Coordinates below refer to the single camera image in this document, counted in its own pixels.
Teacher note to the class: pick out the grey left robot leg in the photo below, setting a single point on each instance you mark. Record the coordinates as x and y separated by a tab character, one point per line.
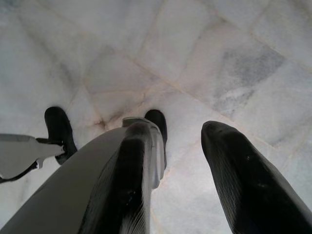
14	156

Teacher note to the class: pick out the black right robot foot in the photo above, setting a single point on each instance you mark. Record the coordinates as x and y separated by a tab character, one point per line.
157	119

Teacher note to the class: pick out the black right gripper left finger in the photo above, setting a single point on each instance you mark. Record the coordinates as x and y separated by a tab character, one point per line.
122	185

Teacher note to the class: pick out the black robot foot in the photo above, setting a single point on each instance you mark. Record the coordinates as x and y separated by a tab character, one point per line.
157	119
56	122

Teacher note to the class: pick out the black left robot foot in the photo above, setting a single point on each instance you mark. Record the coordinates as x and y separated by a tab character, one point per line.
56	122

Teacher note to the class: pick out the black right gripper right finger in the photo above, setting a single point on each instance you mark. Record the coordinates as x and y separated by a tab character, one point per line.
246	185

